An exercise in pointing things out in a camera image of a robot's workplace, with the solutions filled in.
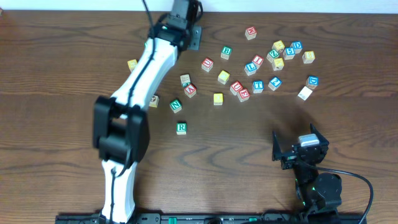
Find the red E block top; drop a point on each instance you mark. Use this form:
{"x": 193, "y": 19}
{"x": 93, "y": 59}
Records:
{"x": 250, "y": 33}

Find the green R block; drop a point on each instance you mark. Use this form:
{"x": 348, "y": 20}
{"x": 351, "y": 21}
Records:
{"x": 181, "y": 128}

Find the blue 2 block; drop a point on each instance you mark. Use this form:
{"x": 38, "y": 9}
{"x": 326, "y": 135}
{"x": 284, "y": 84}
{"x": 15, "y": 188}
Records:
{"x": 274, "y": 83}

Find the red I block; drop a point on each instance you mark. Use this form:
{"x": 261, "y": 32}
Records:
{"x": 258, "y": 61}

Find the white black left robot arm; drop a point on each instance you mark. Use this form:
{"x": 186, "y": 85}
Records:
{"x": 120, "y": 124}

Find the blue D block upper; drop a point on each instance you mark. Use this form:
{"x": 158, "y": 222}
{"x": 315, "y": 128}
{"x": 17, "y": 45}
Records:
{"x": 297, "y": 46}

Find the blue d block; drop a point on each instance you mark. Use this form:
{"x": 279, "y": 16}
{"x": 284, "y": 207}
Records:
{"x": 297, "y": 46}
{"x": 312, "y": 82}

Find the red e block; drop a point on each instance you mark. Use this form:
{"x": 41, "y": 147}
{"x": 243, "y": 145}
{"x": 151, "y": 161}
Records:
{"x": 250, "y": 33}
{"x": 243, "y": 95}

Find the red U block upper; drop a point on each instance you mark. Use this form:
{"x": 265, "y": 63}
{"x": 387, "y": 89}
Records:
{"x": 207, "y": 64}

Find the red E block lower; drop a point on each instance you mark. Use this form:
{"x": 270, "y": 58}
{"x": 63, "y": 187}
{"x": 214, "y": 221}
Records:
{"x": 243, "y": 95}

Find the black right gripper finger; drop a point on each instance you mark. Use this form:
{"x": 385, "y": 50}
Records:
{"x": 321, "y": 138}
{"x": 276, "y": 152}

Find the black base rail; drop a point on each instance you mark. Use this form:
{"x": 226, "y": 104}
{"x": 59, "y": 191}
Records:
{"x": 155, "y": 218}

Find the yellow o block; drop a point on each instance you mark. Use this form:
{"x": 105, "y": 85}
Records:
{"x": 223, "y": 77}
{"x": 218, "y": 99}

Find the red U block lower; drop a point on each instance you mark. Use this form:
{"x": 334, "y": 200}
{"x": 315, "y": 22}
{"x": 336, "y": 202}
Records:
{"x": 236, "y": 87}

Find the yellow O block lower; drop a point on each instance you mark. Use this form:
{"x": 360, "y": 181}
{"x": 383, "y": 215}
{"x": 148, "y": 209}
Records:
{"x": 218, "y": 99}

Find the yellow O block centre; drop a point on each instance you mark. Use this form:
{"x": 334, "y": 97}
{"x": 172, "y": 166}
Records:
{"x": 223, "y": 77}

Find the green Z block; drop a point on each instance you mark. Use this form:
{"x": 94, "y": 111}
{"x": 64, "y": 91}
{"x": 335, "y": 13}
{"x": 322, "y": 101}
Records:
{"x": 272, "y": 55}

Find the blue L block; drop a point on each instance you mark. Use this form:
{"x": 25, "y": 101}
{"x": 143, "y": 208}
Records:
{"x": 250, "y": 69}

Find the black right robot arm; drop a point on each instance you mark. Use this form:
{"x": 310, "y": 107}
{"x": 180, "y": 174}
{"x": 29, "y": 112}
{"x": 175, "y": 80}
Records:
{"x": 319, "y": 192}

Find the red A block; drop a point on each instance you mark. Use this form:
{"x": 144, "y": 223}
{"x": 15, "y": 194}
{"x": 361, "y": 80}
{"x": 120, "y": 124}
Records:
{"x": 190, "y": 90}

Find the red u block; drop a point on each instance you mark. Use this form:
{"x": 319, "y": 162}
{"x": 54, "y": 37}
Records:
{"x": 207, "y": 64}
{"x": 236, "y": 87}

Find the green B block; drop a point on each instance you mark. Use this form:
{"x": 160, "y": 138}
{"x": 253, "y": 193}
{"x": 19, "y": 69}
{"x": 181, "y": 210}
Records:
{"x": 226, "y": 52}

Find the yellow block far left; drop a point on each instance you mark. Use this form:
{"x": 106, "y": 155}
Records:
{"x": 132, "y": 64}

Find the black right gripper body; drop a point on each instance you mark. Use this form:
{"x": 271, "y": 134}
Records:
{"x": 292, "y": 153}

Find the wooden block green edge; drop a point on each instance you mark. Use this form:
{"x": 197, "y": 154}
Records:
{"x": 185, "y": 80}

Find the blue 5 block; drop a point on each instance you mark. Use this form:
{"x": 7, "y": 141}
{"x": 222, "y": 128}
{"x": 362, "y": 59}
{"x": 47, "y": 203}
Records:
{"x": 288, "y": 53}

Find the wooden block flower picture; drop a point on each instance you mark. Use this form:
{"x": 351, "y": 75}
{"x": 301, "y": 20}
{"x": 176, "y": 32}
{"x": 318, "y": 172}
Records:
{"x": 154, "y": 101}

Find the yellow block top right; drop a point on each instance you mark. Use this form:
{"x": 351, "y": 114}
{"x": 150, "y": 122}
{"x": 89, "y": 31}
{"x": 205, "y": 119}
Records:
{"x": 278, "y": 46}

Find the blue T block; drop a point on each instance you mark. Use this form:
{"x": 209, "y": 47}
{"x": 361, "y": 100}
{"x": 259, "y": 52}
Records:
{"x": 257, "y": 86}

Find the yellow 8 block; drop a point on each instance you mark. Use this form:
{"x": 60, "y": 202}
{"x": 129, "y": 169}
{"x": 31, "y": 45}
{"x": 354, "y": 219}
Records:
{"x": 308, "y": 57}

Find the plain wooden tilted block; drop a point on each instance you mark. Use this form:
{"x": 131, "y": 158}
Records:
{"x": 305, "y": 93}

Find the blue D block right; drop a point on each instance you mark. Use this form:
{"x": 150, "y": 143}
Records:
{"x": 312, "y": 82}

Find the yellow block with hammer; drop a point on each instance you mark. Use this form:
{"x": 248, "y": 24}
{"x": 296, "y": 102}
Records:
{"x": 277, "y": 64}

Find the green N block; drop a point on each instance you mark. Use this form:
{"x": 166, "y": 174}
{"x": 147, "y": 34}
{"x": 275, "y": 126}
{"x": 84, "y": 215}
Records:
{"x": 176, "y": 106}

